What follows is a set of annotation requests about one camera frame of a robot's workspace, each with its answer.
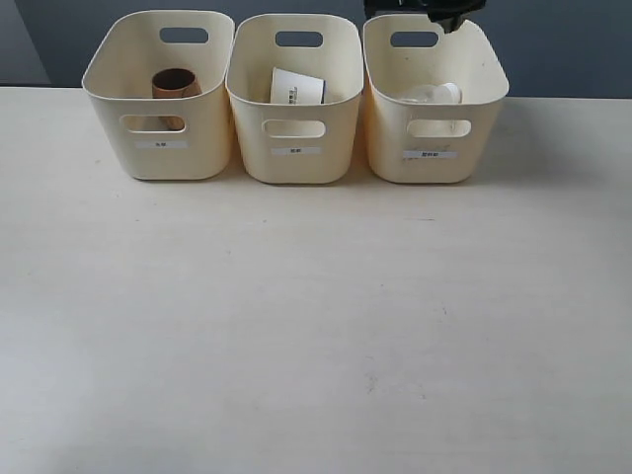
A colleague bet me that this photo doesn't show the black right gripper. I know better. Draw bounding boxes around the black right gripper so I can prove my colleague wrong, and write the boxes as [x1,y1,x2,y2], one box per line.
[363,0,487,34]

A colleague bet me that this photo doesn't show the clear plastic bottle white cap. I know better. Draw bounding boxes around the clear plastic bottle white cap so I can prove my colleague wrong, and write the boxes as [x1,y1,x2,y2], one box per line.
[397,81,464,134]

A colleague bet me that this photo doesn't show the white paper cup blue logo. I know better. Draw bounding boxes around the white paper cup blue logo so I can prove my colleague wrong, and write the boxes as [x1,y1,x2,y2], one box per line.
[270,67,326,106]

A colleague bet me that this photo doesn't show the brown wooden cup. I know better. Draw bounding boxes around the brown wooden cup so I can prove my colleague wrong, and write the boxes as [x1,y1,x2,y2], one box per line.
[151,68,201,131]

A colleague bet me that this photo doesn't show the cream right plastic bin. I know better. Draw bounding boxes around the cream right plastic bin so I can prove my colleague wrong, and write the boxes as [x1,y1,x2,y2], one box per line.
[362,14,510,184]

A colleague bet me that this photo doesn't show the cream plastic bin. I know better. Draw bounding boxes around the cream plastic bin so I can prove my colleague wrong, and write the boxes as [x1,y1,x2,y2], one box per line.
[225,14,364,185]
[82,10,235,181]
[362,14,510,184]

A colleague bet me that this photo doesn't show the cream middle plastic bin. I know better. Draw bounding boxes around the cream middle plastic bin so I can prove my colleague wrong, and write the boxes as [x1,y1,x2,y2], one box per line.
[225,14,364,185]

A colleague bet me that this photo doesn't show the cream left plastic bin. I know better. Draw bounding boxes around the cream left plastic bin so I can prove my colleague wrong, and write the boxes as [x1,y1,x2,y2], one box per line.
[82,10,235,181]

